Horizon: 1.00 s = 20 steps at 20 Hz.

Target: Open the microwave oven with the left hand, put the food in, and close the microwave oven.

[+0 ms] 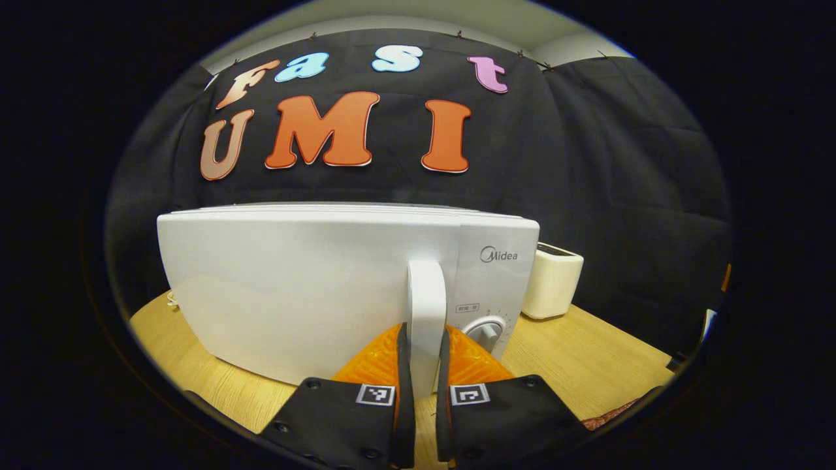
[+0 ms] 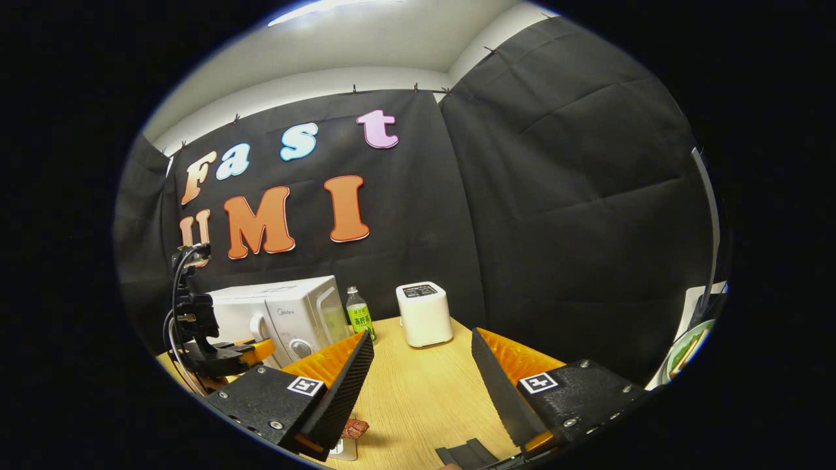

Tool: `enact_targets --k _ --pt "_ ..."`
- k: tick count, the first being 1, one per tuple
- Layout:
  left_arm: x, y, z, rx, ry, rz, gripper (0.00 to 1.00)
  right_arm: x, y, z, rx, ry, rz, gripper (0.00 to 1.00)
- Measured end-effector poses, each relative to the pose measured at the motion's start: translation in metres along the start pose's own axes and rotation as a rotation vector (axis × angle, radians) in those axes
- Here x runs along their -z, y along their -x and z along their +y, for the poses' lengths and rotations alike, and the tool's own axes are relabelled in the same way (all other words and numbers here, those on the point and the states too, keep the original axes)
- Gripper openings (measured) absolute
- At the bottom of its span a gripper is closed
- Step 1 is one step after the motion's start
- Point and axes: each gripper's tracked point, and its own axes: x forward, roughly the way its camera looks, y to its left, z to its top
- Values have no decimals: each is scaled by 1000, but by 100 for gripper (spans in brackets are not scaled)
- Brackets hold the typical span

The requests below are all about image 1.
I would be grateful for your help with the white microwave oven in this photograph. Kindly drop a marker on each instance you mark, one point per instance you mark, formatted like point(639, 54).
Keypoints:
point(294, 281)

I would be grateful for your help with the brown grilled meat piece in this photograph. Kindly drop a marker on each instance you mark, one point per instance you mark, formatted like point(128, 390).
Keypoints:
point(610, 412)

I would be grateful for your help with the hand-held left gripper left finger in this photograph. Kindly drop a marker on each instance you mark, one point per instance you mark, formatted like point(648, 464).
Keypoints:
point(405, 405)

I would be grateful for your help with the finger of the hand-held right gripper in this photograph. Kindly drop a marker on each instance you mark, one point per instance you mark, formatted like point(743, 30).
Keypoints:
point(725, 277)

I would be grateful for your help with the cream white toaster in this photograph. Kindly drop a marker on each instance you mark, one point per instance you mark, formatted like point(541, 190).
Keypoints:
point(552, 284)

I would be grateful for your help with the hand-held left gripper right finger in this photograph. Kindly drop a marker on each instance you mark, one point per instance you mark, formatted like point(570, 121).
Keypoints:
point(443, 405)

